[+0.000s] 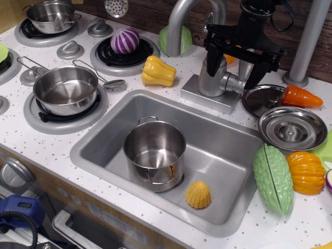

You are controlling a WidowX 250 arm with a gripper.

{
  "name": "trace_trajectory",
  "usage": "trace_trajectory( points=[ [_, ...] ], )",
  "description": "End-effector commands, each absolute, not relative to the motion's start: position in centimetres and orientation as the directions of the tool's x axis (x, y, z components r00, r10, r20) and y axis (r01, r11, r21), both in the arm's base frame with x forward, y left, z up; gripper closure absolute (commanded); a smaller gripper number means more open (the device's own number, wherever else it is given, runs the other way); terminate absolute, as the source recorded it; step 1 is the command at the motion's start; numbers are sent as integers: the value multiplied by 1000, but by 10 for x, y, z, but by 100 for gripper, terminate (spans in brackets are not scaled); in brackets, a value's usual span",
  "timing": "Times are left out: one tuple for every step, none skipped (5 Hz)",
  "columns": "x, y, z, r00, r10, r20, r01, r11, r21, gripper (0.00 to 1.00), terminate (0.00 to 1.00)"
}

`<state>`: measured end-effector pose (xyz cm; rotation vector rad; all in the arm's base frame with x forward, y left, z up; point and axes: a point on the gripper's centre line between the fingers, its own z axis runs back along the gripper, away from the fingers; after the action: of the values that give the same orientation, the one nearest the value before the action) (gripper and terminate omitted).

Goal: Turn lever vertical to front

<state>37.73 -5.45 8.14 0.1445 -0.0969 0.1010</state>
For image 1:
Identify oven door handle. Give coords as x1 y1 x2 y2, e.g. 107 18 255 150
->
52 210 106 248

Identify purple striped toy onion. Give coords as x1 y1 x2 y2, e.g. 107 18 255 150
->
110 28 140 54

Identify light green toy plate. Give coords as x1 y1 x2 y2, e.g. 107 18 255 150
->
309 131 332 173

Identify steel lid with knob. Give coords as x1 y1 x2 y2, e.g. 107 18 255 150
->
242 85 285 119

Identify front stove burner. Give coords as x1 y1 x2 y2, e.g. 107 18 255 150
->
23 86 108 135

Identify steel pot in sink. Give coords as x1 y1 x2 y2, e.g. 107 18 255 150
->
122 116 186 192

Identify orange toy pumpkin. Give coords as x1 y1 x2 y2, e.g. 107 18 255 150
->
286 151 325 195

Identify orange toy behind faucet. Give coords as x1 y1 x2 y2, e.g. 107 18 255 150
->
224 53 238 65

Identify back left stove burner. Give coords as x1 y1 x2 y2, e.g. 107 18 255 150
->
15 18 79 48

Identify green toy bitter gourd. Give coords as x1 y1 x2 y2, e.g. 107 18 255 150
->
253 144 294 215

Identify silver toy faucet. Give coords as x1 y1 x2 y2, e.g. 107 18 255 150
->
167 0 242 115

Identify grey stove knob middle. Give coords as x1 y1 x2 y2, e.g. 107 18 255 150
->
57 40 85 60

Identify grey stove knob edge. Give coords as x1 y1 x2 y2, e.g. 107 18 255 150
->
0 96 10 115

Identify grey toy sink basin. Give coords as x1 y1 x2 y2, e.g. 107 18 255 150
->
70 90 263 237

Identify purple toy onion slice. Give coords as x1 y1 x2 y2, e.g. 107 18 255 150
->
325 169 332 193

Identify yellow toy corn piece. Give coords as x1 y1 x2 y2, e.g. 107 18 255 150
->
185 181 212 209

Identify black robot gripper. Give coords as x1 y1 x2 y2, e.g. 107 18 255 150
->
204 10 287 90

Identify yellow toy bell pepper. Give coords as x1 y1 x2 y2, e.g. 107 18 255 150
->
141 56 176 87

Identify back middle stove burner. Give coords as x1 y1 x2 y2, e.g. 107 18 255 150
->
90 37 160 77

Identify grey vertical post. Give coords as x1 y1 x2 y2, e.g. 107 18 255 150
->
282 0 331 88

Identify upturned steel lid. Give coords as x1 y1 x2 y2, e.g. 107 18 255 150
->
258 106 328 151

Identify green toy cabbage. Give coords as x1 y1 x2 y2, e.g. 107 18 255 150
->
158 26 192 55

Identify grey oven knob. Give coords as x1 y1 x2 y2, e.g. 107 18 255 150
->
1 157 35 188

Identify silver faucet lever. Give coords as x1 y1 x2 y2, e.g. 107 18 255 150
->
220 60 254 94

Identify steel pot back burner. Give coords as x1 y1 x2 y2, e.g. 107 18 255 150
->
23 1 81 34

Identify grey stove knob left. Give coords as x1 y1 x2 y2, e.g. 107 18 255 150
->
20 66 47 87

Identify left edge stove burner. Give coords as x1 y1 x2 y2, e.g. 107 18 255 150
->
0 49 21 85

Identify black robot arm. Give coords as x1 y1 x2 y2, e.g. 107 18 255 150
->
204 1 295 90

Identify green toy leaf left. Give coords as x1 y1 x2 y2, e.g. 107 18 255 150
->
0 44 9 63

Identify grey stove knob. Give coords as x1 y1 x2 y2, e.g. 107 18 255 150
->
20 66 47 87
88 20 113 38
57 40 85 60

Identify blue clamp with cable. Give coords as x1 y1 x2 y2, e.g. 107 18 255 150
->
0 195 47 249

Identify orange toy carrot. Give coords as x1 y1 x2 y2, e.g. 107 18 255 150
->
282 84 323 107

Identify perforated steel skimmer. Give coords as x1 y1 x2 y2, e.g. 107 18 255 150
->
104 0 129 18

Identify steel saucepan on burner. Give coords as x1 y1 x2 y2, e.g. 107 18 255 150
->
29 65 99 116

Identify grey stove knob rear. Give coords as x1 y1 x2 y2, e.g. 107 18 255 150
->
88 20 113 38

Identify steel spoon utensil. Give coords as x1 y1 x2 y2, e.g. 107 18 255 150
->
72 59 126 89

